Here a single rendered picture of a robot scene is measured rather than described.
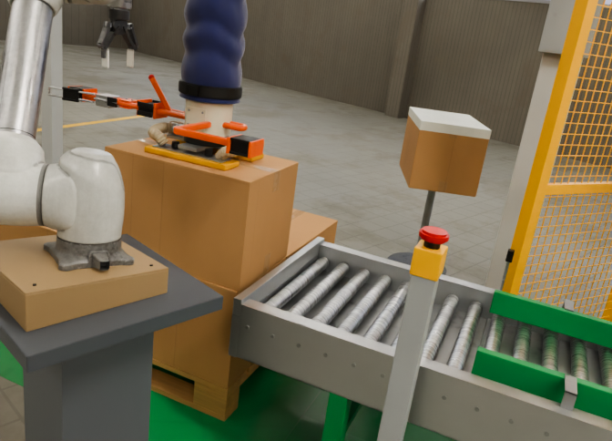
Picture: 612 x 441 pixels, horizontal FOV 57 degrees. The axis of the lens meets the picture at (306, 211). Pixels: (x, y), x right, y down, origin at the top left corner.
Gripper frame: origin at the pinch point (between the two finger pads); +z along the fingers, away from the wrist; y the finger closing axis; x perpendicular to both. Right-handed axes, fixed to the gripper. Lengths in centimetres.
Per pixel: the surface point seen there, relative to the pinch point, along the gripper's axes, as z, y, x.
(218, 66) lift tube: -6.7, -6.4, -48.8
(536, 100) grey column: -5, 97, -147
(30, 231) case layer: 71, -19, 27
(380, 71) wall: 47, 924, 172
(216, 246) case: 53, -18, -61
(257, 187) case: 30, -12, -71
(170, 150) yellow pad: 24.7, -12.0, -35.4
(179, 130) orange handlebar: 13, -26, -49
